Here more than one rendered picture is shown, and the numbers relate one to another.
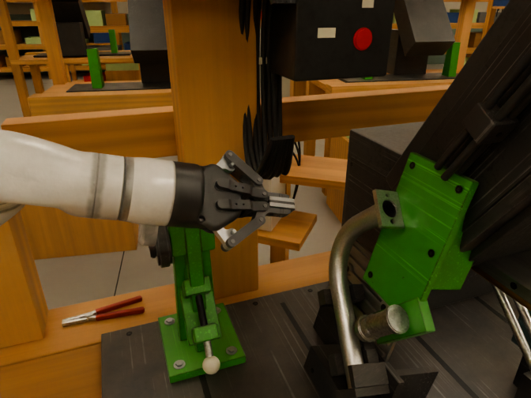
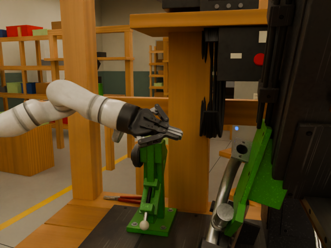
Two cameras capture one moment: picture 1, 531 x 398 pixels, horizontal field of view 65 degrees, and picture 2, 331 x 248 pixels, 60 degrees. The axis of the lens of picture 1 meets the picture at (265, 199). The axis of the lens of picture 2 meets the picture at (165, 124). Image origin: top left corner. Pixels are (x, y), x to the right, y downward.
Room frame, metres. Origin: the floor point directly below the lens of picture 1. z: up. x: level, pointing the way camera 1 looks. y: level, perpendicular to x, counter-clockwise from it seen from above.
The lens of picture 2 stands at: (-0.12, -0.37, 1.39)
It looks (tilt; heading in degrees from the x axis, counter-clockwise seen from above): 11 degrees down; 33
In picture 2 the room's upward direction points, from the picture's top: straight up
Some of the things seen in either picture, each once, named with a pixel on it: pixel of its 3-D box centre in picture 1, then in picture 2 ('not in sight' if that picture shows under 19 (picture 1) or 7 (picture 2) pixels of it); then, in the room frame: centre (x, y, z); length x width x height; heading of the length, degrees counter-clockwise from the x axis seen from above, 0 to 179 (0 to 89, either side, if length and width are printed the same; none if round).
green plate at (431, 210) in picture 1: (431, 233); (265, 168); (0.50, -0.23, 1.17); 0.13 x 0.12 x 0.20; 110
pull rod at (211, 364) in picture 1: (209, 351); (145, 218); (0.49, 0.09, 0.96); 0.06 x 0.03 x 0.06; 20
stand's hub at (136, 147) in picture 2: (158, 244); (137, 155); (0.56, 0.17, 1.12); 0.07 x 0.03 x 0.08; 20
